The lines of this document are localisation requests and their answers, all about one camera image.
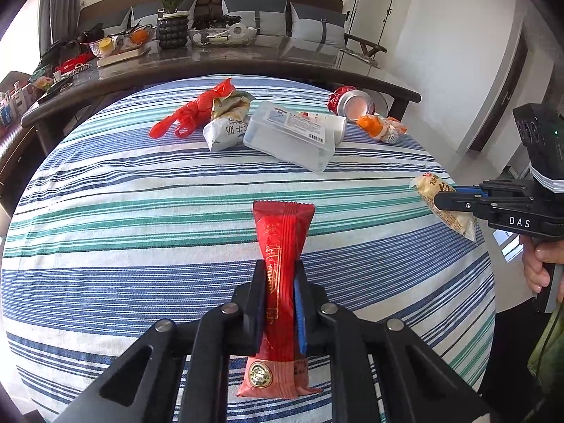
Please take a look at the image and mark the red packet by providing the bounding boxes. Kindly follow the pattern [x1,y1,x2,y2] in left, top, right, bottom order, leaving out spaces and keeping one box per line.
[55,55,94,74]

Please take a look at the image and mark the row of small bottles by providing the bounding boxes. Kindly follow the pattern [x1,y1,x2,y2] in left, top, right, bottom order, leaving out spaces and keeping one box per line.
[0,78,37,127]

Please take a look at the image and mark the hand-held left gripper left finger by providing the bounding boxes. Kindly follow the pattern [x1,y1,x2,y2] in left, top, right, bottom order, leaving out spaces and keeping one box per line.
[53,260,267,423]

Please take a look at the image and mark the green patterned clothing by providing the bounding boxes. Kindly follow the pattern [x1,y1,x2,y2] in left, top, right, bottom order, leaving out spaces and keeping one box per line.
[528,302,564,391]

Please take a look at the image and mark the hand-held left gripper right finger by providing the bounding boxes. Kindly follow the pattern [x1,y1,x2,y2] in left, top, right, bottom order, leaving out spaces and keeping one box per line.
[293,260,490,423]

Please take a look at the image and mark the red snack bar wrapper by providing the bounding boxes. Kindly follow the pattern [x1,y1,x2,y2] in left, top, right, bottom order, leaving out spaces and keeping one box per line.
[235,200,322,399]

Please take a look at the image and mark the black bag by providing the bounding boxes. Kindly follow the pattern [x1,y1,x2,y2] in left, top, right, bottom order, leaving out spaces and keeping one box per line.
[76,24,107,45]

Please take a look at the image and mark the red plastic bag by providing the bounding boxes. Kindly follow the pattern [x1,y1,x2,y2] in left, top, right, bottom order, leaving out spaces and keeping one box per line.
[149,78,234,139]

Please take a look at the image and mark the glass tray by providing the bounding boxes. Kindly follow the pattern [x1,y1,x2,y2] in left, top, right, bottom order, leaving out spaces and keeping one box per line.
[189,26,258,48]

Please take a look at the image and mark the crushed red can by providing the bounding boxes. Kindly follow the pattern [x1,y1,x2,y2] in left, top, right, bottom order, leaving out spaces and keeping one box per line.
[327,87,376,123]

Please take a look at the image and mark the black bubble vase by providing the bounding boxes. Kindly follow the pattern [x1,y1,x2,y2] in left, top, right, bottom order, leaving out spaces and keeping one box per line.
[157,12,191,49]

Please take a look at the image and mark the wooden side cabinet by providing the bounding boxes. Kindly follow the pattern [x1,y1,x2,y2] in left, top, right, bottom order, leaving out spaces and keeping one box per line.
[0,110,45,206]

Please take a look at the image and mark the person's right hand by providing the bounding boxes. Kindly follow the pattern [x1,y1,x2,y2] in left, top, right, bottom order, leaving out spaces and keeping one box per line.
[519,231,551,294]

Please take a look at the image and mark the glass fruit bowl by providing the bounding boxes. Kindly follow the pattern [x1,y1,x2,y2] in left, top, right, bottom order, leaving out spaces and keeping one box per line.
[88,26,156,58]

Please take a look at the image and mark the yellowish bread packet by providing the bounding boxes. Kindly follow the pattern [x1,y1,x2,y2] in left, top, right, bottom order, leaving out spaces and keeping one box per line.
[411,172,479,242]

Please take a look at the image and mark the clear plastic box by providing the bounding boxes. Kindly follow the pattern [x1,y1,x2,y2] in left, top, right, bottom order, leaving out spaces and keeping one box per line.
[243,100,336,173]

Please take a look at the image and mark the grey blue pillow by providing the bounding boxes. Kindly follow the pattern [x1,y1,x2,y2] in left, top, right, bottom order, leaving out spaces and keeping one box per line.
[131,0,200,28]
[220,0,290,37]
[288,2,347,48]

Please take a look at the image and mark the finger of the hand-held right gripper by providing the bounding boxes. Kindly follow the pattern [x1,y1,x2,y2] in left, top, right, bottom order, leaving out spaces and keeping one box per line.
[433,190,490,223]
[453,180,532,199]

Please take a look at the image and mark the black remote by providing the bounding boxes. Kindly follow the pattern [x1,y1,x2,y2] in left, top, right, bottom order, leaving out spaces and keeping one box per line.
[37,81,74,105]

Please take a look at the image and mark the dark glossy beads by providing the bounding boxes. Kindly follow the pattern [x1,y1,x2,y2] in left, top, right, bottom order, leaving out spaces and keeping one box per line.
[194,14,241,28]

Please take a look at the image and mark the white green snack bag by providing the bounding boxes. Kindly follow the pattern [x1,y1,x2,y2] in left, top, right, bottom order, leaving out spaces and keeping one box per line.
[203,89,256,153]

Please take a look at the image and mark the grey curtain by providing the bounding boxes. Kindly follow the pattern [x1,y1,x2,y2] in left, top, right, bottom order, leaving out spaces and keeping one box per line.
[39,0,85,54]

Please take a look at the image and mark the thick book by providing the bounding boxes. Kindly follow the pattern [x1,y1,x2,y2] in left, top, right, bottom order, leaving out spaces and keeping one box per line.
[97,48,151,68]

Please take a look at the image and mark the dark brown door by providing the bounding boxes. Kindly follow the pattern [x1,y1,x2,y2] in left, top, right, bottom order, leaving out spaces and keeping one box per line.
[468,31,529,153]

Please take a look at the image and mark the orange white snack wrapper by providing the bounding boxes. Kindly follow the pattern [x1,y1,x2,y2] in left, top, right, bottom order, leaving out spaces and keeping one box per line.
[356,115,410,144]

